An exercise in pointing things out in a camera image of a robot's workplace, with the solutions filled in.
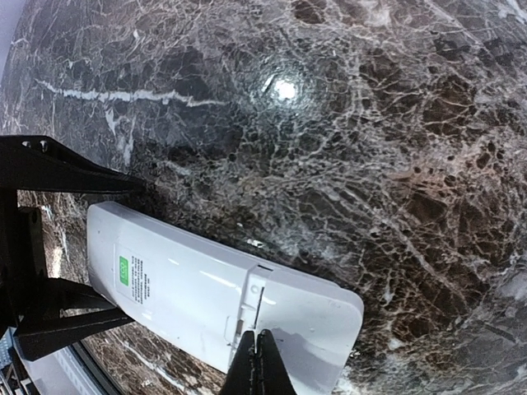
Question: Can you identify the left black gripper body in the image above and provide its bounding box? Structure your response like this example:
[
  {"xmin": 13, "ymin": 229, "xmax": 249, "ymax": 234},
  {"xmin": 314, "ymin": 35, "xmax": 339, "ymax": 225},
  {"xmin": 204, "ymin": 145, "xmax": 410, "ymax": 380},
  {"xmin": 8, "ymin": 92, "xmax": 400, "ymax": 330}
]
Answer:
[{"xmin": 1, "ymin": 189, "xmax": 48, "ymax": 329}]

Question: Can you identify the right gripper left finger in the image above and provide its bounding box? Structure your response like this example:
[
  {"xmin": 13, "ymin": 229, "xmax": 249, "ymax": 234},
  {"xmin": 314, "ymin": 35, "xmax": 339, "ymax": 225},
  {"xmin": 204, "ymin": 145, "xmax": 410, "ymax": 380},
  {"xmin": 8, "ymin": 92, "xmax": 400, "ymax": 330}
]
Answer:
[{"xmin": 220, "ymin": 331, "xmax": 257, "ymax": 395}]

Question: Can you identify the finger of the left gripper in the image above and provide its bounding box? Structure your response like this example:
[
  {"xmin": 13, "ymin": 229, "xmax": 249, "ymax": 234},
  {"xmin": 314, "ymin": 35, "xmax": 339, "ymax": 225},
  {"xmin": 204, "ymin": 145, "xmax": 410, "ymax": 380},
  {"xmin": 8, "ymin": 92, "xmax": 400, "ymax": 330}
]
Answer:
[
  {"xmin": 1, "ymin": 135, "xmax": 142, "ymax": 193},
  {"xmin": 14, "ymin": 278, "xmax": 133, "ymax": 360}
]

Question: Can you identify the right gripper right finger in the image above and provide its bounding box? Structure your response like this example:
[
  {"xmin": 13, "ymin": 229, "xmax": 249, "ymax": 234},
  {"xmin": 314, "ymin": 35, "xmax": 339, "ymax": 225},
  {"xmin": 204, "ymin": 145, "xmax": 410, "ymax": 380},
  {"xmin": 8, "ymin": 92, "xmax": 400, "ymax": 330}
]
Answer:
[{"xmin": 255, "ymin": 329, "xmax": 296, "ymax": 395}]

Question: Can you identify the white remote control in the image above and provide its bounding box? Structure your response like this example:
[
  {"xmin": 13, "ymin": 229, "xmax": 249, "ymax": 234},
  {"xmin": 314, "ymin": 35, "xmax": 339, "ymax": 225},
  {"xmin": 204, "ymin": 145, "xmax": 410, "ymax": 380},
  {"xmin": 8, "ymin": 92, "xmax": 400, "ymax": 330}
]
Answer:
[{"xmin": 87, "ymin": 202, "xmax": 364, "ymax": 394}]

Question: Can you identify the white slotted cable duct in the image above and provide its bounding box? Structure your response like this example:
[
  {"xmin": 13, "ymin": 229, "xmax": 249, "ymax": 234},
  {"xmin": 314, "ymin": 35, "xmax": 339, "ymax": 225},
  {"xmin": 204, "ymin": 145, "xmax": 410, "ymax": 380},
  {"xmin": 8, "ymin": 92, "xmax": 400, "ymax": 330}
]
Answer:
[{"xmin": 54, "ymin": 348, "xmax": 101, "ymax": 395}]

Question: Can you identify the black front rail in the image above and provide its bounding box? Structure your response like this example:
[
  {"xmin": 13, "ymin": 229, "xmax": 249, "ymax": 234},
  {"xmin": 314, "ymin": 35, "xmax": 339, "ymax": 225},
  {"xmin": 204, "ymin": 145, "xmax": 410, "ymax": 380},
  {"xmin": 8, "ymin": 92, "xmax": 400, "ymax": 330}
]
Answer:
[{"xmin": 68, "ymin": 342, "xmax": 122, "ymax": 395}]

